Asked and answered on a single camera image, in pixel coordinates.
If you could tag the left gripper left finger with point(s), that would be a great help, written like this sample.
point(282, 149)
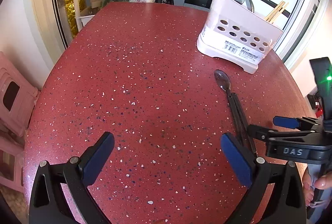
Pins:
point(47, 201)

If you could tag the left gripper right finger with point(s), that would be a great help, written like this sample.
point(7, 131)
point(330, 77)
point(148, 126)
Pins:
point(286, 203)

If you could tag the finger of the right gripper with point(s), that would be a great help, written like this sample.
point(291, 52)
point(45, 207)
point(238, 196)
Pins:
point(302, 124)
point(265, 134)

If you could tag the bamboo chopstick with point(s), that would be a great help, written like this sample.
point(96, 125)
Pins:
point(280, 11)
point(277, 9)

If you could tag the person right hand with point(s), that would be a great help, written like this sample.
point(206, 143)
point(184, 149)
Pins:
point(323, 183)

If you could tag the white utensil holder caddy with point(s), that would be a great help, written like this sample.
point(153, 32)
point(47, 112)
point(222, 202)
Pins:
point(235, 34)

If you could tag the pink plastic stool stack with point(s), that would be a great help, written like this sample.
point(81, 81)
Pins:
point(18, 99)

